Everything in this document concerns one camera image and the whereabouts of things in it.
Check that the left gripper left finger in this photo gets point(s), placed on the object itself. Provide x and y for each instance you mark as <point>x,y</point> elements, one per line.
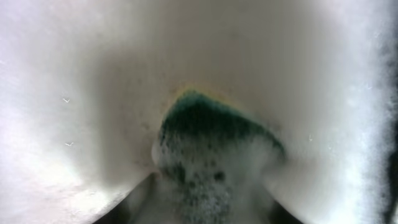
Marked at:
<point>120,214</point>

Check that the green and yellow sponge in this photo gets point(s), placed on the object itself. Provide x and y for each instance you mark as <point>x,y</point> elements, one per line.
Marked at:
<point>213,160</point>

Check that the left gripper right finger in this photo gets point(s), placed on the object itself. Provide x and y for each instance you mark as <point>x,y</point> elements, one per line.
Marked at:
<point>279,215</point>

